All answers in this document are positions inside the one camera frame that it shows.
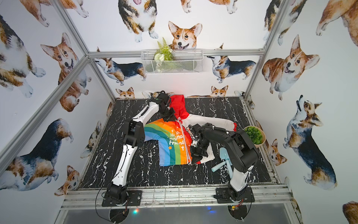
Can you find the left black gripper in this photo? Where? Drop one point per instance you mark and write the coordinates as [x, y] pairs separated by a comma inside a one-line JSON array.
[[168, 112]]

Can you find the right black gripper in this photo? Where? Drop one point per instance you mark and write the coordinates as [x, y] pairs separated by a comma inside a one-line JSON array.
[[196, 156]]

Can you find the rainbow kids hooded jacket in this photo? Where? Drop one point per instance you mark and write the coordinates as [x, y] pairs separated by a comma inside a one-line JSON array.
[[174, 139]]

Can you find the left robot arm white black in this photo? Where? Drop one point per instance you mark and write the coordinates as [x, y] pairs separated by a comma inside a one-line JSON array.
[[134, 137]]

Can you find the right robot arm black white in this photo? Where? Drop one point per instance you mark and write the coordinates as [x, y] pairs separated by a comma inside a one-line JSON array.
[[241, 151]]

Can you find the light blue toy shovel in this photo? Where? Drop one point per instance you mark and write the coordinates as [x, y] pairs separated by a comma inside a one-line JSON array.
[[224, 156]]

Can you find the green fern with white flower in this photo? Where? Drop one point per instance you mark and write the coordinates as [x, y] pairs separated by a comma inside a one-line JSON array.
[[163, 56]]

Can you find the beige pot green plant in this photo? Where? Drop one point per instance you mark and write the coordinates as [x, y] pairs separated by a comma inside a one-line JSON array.
[[257, 135]]

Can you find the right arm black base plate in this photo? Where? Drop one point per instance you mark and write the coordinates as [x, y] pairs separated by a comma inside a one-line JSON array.
[[222, 194]]

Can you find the white wire wall basket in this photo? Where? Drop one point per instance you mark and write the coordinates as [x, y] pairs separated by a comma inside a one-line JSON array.
[[184, 62]]

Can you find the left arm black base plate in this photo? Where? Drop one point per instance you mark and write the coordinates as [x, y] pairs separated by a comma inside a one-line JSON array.
[[132, 197]]

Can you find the aluminium front rail frame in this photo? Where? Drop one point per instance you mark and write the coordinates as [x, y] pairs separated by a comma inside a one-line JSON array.
[[166, 197]]

